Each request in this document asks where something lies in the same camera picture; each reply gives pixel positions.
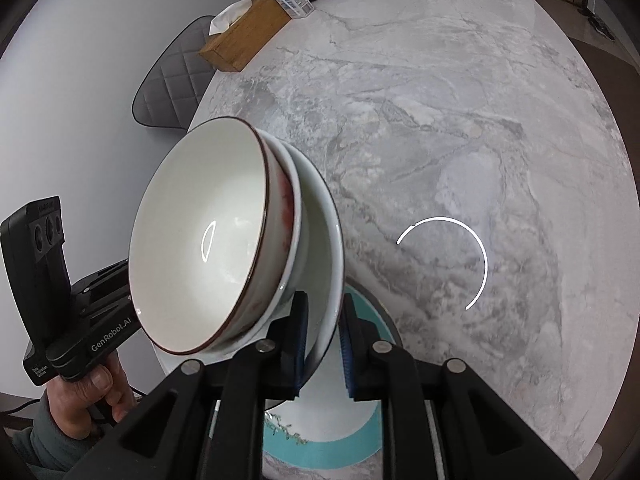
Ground wide white bowl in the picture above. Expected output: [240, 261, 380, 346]
[204, 129, 346, 376]

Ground large teal floral plate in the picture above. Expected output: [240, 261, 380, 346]
[261, 278, 402, 470]

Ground cream bowl pink flowers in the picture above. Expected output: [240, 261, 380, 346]
[128, 116, 302, 356]

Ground grey left sleeve forearm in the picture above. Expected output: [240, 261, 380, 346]
[10, 392, 99, 479]

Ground person's left hand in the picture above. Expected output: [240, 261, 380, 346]
[46, 351, 137, 440]

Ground grey quilted chair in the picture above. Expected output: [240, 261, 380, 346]
[131, 15, 216, 131]

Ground wooden tissue box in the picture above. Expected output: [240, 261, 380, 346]
[198, 0, 291, 73]

